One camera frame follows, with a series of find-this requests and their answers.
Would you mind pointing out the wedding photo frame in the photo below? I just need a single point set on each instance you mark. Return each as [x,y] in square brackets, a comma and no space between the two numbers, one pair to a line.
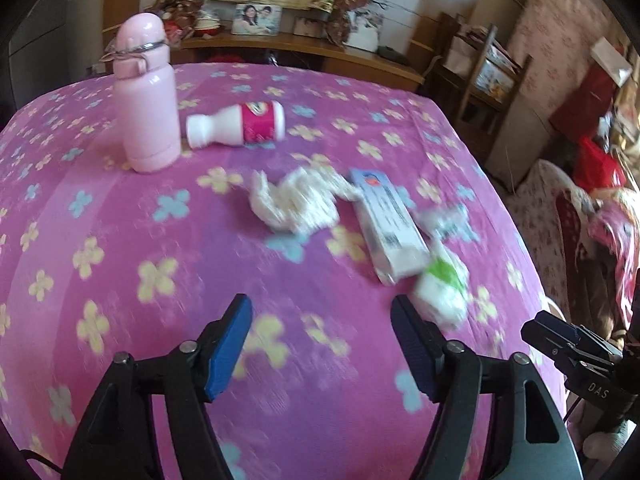
[365,27]

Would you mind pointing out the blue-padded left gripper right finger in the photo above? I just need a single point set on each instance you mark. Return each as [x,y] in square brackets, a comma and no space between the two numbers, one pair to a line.
[449,373]

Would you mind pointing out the pink patterned blanket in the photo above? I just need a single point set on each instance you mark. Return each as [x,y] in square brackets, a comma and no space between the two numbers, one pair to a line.
[615,225]

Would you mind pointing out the white green plastic bag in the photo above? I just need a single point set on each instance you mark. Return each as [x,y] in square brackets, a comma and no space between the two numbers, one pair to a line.
[440,294]

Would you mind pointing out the pink floral tablecloth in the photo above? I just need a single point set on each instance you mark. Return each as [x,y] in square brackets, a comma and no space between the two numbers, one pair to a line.
[96,258]

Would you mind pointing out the framed family photo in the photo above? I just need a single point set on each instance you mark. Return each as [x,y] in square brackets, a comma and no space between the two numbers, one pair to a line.
[253,19]

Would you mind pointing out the white pink yogurt bottle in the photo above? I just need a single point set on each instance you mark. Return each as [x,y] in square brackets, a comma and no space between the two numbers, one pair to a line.
[247,123]

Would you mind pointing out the red plastic bag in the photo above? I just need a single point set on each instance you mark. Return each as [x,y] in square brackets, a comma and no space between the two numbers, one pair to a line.
[596,169]

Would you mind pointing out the white tissue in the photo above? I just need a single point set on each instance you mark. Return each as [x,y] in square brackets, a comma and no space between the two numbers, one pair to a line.
[303,202]

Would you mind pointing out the white medicine box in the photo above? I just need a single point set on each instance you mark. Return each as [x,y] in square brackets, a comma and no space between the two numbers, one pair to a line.
[396,247]

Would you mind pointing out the wooden chair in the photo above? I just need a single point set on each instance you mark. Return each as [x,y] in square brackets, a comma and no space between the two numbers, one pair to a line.
[474,81]

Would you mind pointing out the wooden low cabinet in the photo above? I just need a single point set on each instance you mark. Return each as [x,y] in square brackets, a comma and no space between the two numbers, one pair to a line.
[302,52]

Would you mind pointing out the floral covered sofa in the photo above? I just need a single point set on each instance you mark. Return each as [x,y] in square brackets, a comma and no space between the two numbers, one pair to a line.
[576,272]

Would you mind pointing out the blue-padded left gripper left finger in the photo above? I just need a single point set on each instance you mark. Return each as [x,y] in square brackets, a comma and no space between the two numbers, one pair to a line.
[198,371]

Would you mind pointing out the pink thermos bottle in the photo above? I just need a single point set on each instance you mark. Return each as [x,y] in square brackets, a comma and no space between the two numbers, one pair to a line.
[145,94]

